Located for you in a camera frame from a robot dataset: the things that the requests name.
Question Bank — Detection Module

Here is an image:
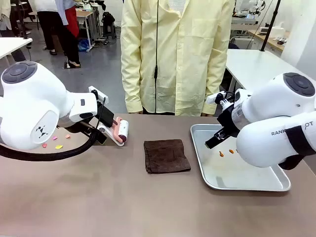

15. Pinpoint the black arm cable sleeve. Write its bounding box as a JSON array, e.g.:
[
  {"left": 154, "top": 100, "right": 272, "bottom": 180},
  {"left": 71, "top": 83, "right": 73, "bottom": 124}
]
[{"left": 278, "top": 125, "right": 316, "bottom": 171}]

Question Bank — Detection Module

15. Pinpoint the person in yellow shirt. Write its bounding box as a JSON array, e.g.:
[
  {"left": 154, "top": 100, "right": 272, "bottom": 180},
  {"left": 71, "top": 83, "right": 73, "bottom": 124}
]
[{"left": 120, "top": 0, "right": 236, "bottom": 118}]

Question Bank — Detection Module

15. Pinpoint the black tripod pole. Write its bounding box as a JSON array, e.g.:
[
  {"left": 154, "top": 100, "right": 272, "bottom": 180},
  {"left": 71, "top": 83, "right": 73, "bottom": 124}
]
[{"left": 260, "top": 0, "right": 282, "bottom": 52}]

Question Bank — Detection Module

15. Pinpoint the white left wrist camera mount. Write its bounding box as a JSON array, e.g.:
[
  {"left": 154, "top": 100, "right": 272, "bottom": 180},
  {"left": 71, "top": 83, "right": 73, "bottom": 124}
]
[{"left": 88, "top": 85, "right": 109, "bottom": 105}]

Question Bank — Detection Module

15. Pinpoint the small white table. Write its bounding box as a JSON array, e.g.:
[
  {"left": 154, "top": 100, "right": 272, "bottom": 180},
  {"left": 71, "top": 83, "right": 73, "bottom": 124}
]
[{"left": 0, "top": 37, "right": 34, "bottom": 62}]

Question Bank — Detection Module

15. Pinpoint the black stool with backpack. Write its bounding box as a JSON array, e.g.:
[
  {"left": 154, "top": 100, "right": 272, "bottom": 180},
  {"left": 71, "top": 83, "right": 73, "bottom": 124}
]
[{"left": 101, "top": 11, "right": 117, "bottom": 40}]

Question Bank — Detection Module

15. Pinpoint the large white table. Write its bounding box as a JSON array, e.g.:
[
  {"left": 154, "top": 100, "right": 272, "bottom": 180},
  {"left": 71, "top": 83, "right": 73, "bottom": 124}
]
[{"left": 221, "top": 48, "right": 316, "bottom": 92}]

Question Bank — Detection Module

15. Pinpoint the pink handled white lint roller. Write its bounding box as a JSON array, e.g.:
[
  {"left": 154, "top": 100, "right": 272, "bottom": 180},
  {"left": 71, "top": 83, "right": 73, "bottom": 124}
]
[{"left": 111, "top": 116, "right": 130, "bottom": 144}]

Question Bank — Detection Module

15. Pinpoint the white tissue box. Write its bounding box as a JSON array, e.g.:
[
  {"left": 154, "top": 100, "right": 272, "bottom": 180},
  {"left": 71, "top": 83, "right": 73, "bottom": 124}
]
[{"left": 273, "top": 21, "right": 286, "bottom": 38}]

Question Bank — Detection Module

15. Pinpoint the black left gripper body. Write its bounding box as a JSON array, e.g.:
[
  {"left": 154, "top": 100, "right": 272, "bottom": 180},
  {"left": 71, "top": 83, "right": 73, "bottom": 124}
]
[{"left": 97, "top": 104, "right": 115, "bottom": 128}]

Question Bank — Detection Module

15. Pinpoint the black hanging cord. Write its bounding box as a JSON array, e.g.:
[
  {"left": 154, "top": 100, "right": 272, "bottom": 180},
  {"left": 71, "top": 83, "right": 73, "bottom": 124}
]
[{"left": 154, "top": 0, "right": 159, "bottom": 114}]

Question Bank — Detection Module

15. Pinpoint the person in black trousers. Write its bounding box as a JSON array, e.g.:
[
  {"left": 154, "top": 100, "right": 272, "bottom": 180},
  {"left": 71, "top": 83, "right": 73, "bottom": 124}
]
[{"left": 34, "top": 0, "right": 65, "bottom": 56}]

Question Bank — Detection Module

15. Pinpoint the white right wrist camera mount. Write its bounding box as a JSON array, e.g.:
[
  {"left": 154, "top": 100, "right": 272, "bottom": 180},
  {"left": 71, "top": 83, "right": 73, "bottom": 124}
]
[{"left": 205, "top": 90, "right": 238, "bottom": 110}]

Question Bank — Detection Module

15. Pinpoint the black corrugated cable conduit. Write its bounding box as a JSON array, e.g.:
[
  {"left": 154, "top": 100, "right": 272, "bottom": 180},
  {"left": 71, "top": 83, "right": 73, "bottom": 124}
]
[{"left": 0, "top": 120, "right": 107, "bottom": 162}]

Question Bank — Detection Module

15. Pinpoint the grey desk with metal legs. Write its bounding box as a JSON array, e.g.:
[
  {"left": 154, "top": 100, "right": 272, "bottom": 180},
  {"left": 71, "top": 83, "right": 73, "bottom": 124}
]
[{"left": 75, "top": 8, "right": 97, "bottom": 49}]

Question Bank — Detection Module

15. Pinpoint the white folding stand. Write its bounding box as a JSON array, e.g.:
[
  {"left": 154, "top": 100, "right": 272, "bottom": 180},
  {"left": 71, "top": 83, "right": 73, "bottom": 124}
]
[{"left": 96, "top": 124, "right": 127, "bottom": 148}]

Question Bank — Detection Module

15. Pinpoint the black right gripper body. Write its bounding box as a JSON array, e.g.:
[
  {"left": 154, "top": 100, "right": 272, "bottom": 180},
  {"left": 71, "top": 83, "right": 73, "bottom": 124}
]
[{"left": 216, "top": 105, "right": 242, "bottom": 136}]

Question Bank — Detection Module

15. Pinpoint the person with red apron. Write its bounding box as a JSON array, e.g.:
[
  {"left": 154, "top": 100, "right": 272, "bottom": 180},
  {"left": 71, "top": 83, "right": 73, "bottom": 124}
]
[{"left": 54, "top": 0, "right": 81, "bottom": 69}]

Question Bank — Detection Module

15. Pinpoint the silver metal tray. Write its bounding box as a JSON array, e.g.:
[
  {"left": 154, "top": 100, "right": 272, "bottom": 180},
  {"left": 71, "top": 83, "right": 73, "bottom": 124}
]
[{"left": 190, "top": 123, "right": 292, "bottom": 192}]

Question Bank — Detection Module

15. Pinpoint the person in beige coat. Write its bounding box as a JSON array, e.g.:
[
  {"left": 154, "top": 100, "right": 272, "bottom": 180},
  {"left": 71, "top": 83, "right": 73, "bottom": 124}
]
[{"left": 0, "top": 0, "right": 33, "bottom": 38}]

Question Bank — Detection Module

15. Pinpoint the wooden workbench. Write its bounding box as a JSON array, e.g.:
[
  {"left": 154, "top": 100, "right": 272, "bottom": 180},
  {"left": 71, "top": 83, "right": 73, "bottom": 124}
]
[{"left": 246, "top": 29, "right": 291, "bottom": 58}]

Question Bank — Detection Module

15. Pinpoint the blue plastic bag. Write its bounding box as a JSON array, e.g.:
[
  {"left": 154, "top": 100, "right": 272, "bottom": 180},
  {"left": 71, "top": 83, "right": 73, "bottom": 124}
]
[{"left": 78, "top": 39, "right": 91, "bottom": 53}]

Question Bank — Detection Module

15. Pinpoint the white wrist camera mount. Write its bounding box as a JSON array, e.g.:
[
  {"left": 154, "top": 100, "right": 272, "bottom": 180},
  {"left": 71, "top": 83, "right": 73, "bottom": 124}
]
[
  {"left": 88, "top": 85, "right": 109, "bottom": 105},
  {"left": 205, "top": 90, "right": 238, "bottom": 110}
]

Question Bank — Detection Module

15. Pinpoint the dark brown cloth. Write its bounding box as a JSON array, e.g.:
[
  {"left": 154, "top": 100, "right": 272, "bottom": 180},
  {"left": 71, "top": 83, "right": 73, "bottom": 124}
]
[{"left": 143, "top": 139, "right": 192, "bottom": 175}]

